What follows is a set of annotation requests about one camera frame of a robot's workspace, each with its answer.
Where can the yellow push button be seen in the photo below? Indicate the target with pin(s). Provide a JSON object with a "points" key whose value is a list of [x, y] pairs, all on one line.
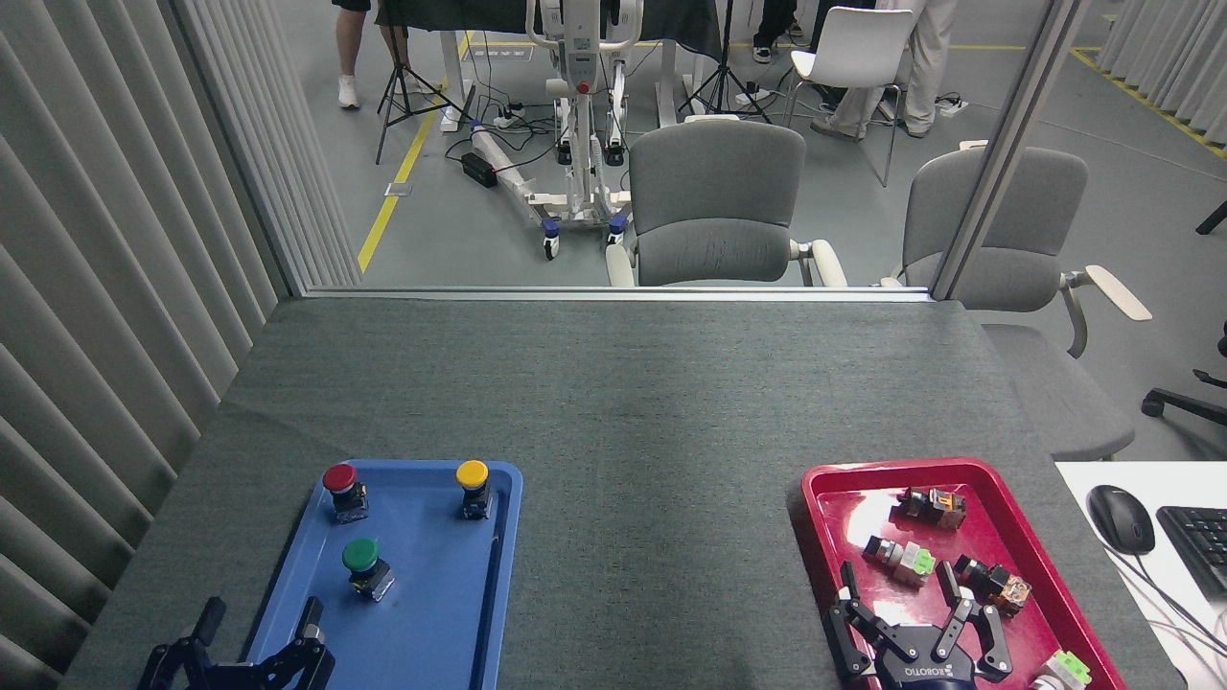
{"points": [[472, 474]]}

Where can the white switch with green block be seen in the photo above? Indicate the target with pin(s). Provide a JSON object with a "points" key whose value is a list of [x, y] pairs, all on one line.
{"points": [[1062, 671], [903, 561]]}

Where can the red plastic tray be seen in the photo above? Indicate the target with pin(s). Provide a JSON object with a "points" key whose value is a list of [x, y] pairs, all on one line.
{"points": [[863, 508]]}

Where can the person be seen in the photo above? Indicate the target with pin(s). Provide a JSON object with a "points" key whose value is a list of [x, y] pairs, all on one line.
{"points": [[925, 57], [350, 48], [772, 29]]}

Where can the black power brick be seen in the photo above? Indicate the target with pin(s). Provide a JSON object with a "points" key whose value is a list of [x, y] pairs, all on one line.
{"points": [[477, 170]]}

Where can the black tripod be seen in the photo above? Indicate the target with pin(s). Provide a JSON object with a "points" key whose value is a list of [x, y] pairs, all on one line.
{"points": [[727, 67], [396, 57]]}

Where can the silver floor plate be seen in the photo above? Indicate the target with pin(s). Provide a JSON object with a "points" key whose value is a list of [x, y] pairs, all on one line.
{"points": [[398, 189]]}

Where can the grey vertical blinds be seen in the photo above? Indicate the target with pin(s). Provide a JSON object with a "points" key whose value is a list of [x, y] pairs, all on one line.
{"points": [[1169, 57], [96, 287]]}

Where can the silver frame rail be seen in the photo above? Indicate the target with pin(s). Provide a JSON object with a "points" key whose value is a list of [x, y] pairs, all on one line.
{"points": [[613, 293]]}

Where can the white stand on wheels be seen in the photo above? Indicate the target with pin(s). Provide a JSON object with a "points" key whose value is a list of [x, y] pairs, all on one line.
{"points": [[583, 57]]}

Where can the white plastic chair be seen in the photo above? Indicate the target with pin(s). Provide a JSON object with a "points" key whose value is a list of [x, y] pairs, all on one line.
{"points": [[853, 48]]}

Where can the white desk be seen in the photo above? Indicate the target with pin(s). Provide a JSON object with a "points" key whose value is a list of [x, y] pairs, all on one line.
{"points": [[1189, 632]]}

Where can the black switch with orange block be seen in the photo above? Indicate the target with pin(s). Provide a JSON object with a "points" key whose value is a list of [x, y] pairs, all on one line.
{"points": [[932, 506], [995, 585]]}

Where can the blue plastic tray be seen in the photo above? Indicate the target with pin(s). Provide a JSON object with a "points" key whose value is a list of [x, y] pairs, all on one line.
{"points": [[431, 613]]}

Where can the table with black cloth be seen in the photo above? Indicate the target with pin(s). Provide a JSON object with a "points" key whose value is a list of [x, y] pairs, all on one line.
{"points": [[479, 14]]}

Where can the silver frame post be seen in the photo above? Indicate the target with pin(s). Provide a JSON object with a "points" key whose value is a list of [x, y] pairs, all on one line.
{"points": [[1007, 144]]}

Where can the red push button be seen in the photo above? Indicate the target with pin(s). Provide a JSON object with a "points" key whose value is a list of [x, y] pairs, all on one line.
{"points": [[340, 479]]}

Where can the black computer mouse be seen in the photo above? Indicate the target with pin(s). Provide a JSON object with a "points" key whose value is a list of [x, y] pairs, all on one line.
{"points": [[1120, 517]]}

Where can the green push button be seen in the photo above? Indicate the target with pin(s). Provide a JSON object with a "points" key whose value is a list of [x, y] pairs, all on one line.
{"points": [[362, 558]]}

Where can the black keyboard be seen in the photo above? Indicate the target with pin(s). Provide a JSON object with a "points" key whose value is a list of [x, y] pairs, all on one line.
{"points": [[1198, 546]]}

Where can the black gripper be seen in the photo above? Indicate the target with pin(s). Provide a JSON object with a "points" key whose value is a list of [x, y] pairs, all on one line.
{"points": [[234, 677], [925, 666]]}

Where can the grey armchair with cream armrests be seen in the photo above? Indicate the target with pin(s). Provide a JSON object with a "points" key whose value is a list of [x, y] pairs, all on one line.
{"points": [[1026, 240], [714, 201]]}

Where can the white power strip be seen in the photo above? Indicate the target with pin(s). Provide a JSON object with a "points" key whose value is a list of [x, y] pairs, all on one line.
{"points": [[952, 105], [508, 117]]}

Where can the black office chair base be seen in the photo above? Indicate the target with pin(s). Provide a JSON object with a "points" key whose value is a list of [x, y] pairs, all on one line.
{"points": [[1189, 402]]}

